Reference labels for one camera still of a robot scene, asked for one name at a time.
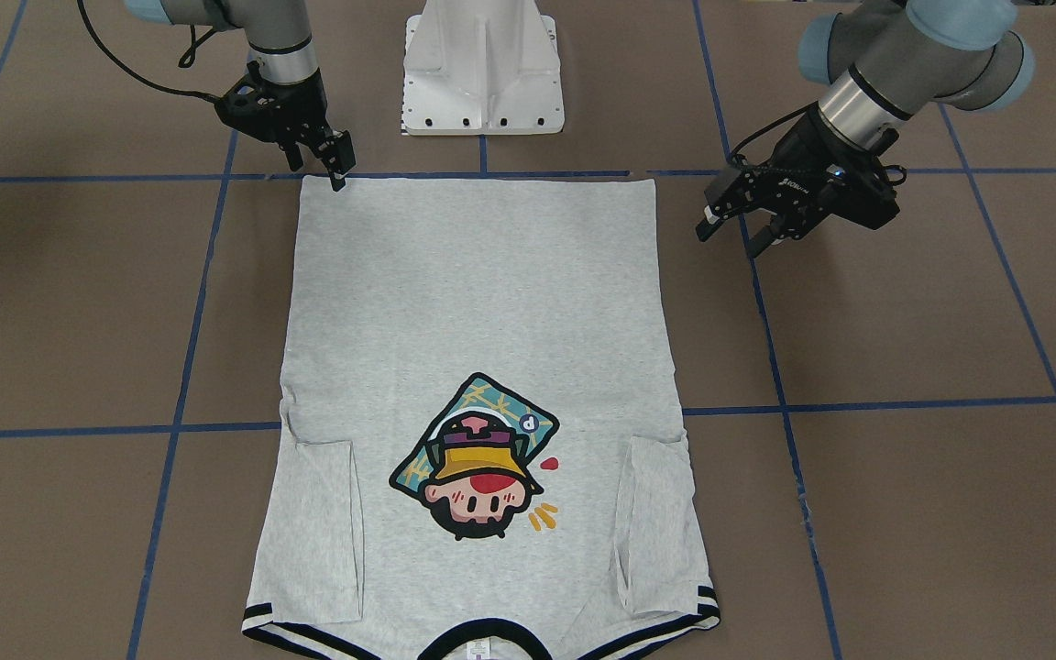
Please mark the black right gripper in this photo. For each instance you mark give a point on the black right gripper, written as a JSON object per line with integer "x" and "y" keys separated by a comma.
{"x": 297, "y": 104}

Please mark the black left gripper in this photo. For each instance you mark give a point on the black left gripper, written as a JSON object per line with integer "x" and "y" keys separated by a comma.
{"x": 790, "y": 163}

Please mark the grey cartoon print t-shirt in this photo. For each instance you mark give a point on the grey cartoon print t-shirt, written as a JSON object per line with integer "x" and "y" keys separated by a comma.
{"x": 482, "y": 449}

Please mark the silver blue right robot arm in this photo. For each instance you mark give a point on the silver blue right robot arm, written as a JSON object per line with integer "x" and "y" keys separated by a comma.
{"x": 279, "y": 34}

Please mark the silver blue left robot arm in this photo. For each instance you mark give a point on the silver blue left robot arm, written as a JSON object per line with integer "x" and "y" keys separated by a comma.
{"x": 880, "y": 64}

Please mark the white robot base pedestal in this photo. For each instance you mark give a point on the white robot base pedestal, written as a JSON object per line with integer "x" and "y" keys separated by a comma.
{"x": 481, "y": 69}

